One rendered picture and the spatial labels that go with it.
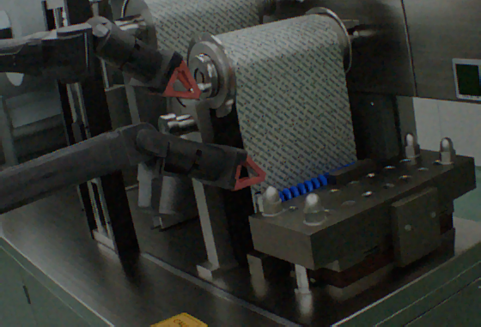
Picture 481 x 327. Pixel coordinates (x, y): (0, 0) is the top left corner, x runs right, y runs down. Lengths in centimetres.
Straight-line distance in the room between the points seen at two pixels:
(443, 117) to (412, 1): 329
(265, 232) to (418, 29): 45
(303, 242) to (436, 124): 358
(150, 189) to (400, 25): 54
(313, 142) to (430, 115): 336
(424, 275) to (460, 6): 45
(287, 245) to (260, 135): 21
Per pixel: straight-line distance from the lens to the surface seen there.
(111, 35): 119
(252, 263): 136
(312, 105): 137
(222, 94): 129
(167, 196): 119
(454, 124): 459
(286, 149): 135
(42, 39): 119
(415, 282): 125
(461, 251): 133
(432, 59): 137
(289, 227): 119
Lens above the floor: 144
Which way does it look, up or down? 14 degrees down
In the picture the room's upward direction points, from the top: 10 degrees counter-clockwise
